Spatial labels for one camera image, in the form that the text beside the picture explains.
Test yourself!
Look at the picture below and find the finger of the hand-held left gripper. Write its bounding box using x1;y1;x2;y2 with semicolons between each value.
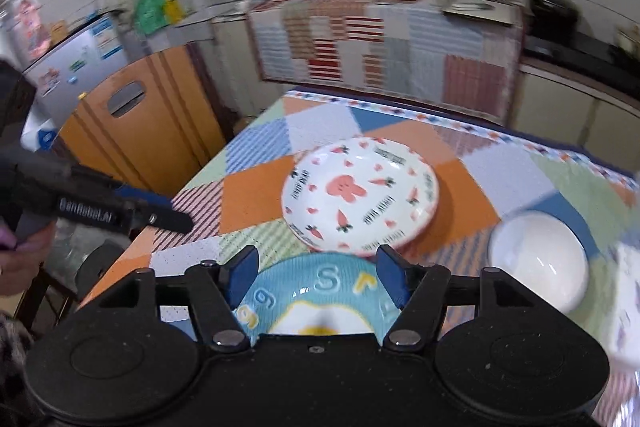
113;185;174;210
131;202;194;234

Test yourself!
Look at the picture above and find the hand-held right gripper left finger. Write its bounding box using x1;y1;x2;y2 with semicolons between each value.
97;246;261;353

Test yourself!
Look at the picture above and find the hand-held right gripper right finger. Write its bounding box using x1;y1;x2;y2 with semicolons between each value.
376;244;548;353

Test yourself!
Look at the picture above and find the blue lettered plate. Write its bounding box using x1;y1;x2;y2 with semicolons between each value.
234;251;402;339

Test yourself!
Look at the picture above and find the white plate with strawberries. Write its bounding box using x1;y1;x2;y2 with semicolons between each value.
281;138;440;256

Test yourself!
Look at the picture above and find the white bowl black rim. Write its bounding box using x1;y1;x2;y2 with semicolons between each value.
486;212;591;316

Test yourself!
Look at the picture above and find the person's left hand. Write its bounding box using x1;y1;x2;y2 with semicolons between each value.
0;219;57;299

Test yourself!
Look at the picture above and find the patchwork tablecloth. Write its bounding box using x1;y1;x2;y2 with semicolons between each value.
75;88;640;427

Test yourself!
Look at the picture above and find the dark stool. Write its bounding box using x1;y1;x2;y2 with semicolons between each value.
14;241;132;339

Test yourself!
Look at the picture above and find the silver refrigerator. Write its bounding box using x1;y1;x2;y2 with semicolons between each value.
19;11;135;142

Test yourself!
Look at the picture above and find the patterned fuzzy clothing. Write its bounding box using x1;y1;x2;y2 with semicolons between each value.
0;311;34;427

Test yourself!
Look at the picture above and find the green plastic bag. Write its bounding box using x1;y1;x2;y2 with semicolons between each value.
132;0;171;36

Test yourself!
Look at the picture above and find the yellow plastic bag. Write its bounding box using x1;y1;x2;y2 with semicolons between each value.
164;0;196;26

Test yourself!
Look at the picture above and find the blurred white object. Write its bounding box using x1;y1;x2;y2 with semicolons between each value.
597;243;640;365

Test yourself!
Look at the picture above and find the striped patchwork counter cloth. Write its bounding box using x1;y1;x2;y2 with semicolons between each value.
246;0;525;124

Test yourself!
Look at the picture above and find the cream base cabinet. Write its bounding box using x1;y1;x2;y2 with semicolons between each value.
512;63;640;162

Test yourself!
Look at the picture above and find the cutting board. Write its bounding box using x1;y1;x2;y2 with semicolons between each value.
441;0;517;28

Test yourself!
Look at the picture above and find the black wok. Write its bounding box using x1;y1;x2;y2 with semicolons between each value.
527;0;581;38

